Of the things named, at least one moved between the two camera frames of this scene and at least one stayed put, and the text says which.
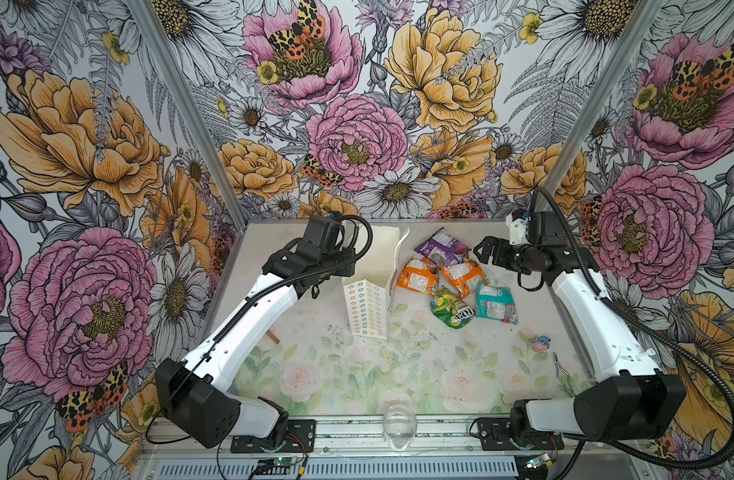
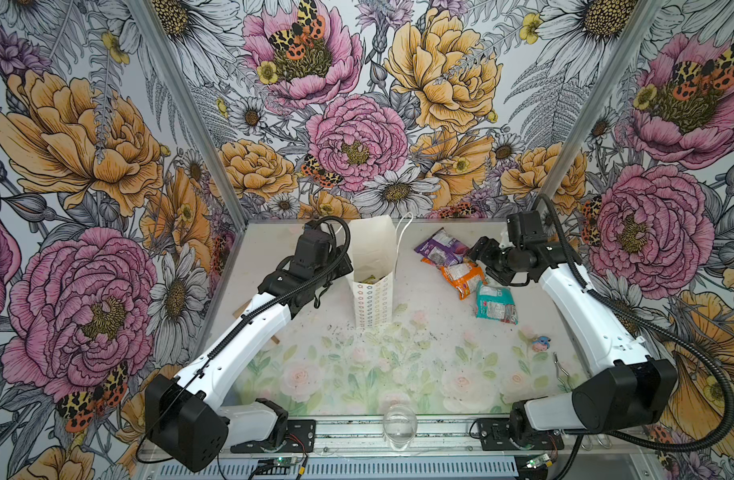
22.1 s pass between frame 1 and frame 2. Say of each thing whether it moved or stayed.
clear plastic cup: stayed
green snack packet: moved
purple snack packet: stayed
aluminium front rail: stayed
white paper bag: moved
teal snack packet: stayed
